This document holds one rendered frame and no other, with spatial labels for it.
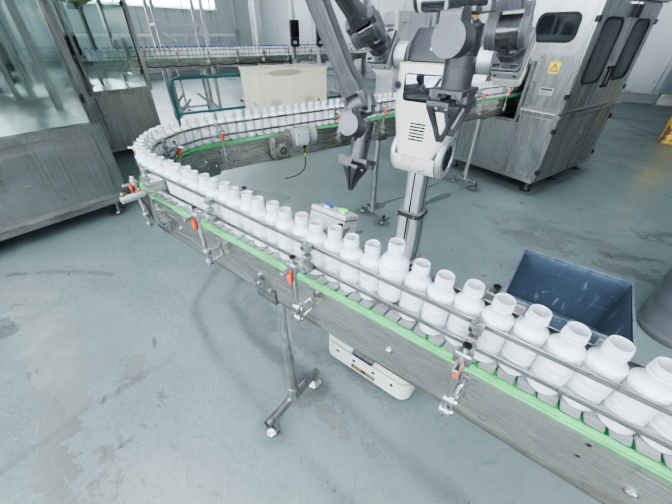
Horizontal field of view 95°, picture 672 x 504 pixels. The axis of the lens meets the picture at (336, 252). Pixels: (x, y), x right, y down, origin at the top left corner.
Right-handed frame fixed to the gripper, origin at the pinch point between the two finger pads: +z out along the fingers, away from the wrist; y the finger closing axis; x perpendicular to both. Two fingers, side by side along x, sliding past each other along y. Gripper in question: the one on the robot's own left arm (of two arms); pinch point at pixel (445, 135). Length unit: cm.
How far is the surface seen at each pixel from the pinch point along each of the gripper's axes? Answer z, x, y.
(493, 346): 33.9, -24.7, -17.5
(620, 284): 46, -50, 45
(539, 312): 25.2, -29.2, -12.7
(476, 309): 27.9, -19.2, -16.2
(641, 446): 40, -51, -17
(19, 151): 61, 330, -30
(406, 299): 32.9, -4.8, -17.3
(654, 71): 52, -105, 1187
